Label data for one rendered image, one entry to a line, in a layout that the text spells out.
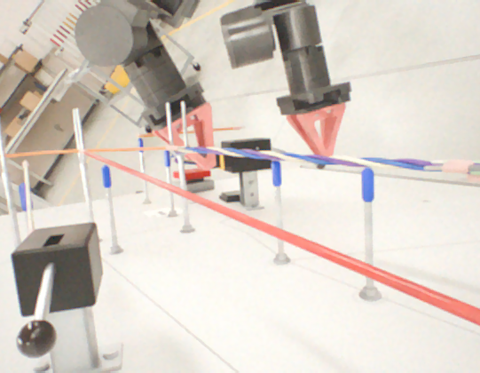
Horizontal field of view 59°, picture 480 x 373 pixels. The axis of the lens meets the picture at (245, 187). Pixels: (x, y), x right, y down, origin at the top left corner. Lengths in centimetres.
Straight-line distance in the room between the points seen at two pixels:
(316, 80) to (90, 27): 28
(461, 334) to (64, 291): 21
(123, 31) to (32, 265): 28
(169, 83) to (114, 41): 9
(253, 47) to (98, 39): 21
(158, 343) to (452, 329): 16
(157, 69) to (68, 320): 34
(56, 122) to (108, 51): 824
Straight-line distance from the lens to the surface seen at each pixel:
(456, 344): 26
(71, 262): 22
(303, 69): 58
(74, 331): 24
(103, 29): 46
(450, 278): 34
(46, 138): 865
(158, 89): 52
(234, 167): 54
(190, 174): 71
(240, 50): 57
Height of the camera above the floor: 140
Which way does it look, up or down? 31 degrees down
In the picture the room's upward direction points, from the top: 53 degrees counter-clockwise
